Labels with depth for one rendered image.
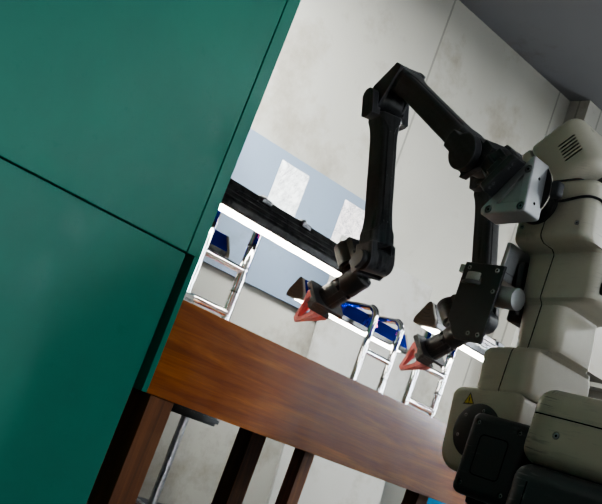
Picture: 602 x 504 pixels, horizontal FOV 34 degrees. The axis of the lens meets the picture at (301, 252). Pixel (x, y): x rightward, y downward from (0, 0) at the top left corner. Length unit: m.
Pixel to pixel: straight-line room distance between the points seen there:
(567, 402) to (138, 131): 0.84
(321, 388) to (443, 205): 4.07
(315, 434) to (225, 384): 0.30
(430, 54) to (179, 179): 4.37
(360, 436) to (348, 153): 3.44
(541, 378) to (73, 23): 1.04
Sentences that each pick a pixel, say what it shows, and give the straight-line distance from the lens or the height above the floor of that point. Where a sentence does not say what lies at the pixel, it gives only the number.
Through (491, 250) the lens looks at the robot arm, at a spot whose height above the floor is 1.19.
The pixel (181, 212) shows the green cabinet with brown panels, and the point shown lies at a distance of 1.76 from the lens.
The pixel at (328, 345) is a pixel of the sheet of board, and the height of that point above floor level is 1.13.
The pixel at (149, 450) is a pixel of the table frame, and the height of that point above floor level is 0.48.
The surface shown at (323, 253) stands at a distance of 2.48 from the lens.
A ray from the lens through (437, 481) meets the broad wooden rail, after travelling 2.52.
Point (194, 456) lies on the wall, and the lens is 5.15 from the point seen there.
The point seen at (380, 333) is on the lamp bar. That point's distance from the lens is 3.54.
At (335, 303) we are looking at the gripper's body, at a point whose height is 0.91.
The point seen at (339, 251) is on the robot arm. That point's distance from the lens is 2.20.
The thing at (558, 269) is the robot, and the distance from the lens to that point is 1.91.
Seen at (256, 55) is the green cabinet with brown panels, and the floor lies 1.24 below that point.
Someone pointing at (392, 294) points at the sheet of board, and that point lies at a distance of 5.56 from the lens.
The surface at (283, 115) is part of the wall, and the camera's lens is 5.25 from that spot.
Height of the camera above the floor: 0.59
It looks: 11 degrees up
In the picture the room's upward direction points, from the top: 21 degrees clockwise
